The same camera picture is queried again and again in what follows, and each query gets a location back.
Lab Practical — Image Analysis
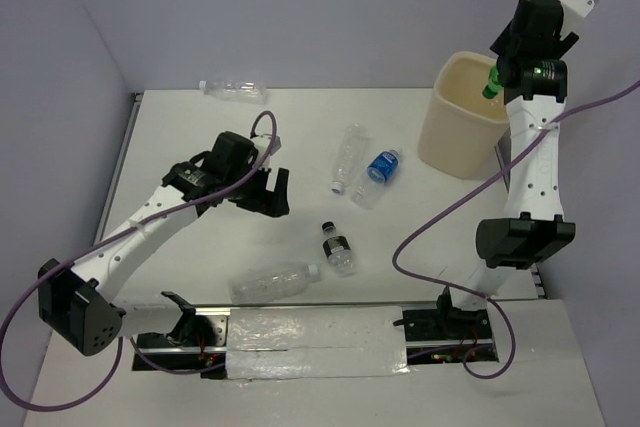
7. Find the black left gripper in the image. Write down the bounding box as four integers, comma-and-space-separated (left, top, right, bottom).
226, 160, 290, 219

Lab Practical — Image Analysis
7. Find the green plastic bottle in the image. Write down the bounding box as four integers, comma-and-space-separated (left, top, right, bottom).
482, 65, 503, 100

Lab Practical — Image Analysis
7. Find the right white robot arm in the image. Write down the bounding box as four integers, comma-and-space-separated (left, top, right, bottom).
434, 0, 595, 338

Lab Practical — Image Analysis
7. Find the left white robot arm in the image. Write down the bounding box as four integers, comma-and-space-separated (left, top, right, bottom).
38, 131, 289, 356

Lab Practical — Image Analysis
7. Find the beige plastic bin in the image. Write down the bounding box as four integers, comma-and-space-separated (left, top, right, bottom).
417, 51, 509, 179

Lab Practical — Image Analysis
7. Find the large clear front bottle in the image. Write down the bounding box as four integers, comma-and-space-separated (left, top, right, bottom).
229, 263, 322, 305

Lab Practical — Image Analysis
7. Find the small black label bottle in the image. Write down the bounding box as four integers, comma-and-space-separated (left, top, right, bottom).
321, 221, 356, 277

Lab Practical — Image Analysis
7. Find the clear ribbed plastic bottle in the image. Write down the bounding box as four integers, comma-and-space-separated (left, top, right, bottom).
330, 124, 370, 195

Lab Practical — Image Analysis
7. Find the clear bottle at back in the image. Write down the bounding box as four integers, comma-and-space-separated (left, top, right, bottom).
198, 80, 268, 105

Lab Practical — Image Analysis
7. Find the blue label Pocari bottle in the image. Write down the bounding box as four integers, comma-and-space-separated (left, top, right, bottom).
350, 148, 402, 210

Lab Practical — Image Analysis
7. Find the white foil cover sheet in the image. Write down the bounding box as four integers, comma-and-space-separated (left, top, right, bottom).
226, 306, 409, 380

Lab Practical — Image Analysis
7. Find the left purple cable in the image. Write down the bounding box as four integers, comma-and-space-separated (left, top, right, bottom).
0, 110, 280, 411

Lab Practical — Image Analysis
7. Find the purple cable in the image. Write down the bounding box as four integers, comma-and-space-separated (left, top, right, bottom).
0, 110, 280, 411
392, 0, 640, 381

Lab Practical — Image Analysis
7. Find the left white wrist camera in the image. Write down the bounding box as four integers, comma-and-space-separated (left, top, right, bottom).
251, 134, 281, 156

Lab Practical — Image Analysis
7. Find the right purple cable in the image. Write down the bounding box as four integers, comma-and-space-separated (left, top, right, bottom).
392, 0, 640, 381

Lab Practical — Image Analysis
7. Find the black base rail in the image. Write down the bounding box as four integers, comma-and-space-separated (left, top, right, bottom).
132, 302, 496, 380

